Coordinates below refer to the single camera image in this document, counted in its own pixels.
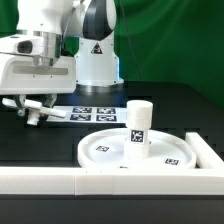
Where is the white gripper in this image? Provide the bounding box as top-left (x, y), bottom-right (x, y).
top-left (0, 35), bottom-right (76, 117)

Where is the white cross-shaped table base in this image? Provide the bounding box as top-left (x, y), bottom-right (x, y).
top-left (2, 98), bottom-right (66, 126)

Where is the white round table top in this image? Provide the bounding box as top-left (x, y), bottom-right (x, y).
top-left (77, 128), bottom-right (196, 171)

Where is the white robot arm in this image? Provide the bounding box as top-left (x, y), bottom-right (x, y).
top-left (0, 0), bottom-right (118, 105)

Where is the white marker sheet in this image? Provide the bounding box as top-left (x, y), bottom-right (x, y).
top-left (47, 106), bottom-right (127, 123)

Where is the white L-shaped fence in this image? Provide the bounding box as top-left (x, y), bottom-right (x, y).
top-left (0, 132), bottom-right (224, 196)

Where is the grey diagonal cable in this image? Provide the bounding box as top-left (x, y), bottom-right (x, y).
top-left (120, 0), bottom-right (144, 81)

